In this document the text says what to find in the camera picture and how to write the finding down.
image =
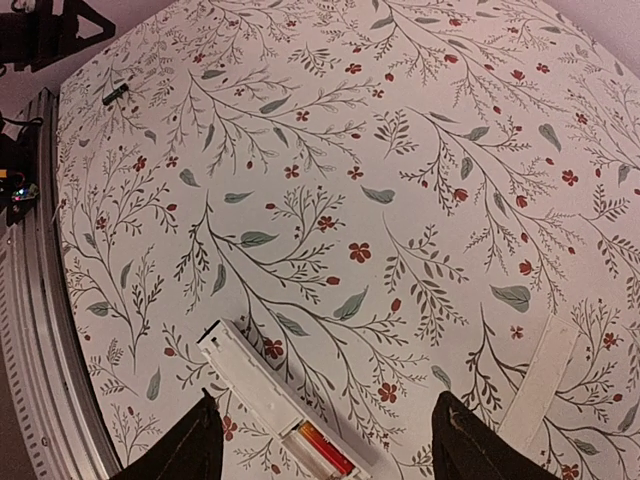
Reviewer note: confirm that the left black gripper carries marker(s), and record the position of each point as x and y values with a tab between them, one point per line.
30	39

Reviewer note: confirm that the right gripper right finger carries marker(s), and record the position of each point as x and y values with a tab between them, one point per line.
465	448

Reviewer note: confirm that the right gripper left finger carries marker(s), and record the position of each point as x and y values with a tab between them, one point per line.
192	449

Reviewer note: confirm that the white remote battery cover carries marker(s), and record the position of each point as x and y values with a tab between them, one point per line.
547	367

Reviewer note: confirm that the white remote control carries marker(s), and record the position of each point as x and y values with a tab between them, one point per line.
272	402

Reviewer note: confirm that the red orange battery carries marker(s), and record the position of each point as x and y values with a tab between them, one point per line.
326	449

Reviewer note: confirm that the black green battery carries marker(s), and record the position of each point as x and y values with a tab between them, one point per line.
116	94

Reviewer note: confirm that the floral patterned table mat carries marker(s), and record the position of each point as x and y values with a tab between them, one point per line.
388	198

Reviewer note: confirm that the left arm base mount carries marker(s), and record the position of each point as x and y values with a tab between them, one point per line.
19	162

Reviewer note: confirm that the front aluminium rail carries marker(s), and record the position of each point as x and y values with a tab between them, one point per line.
60	422

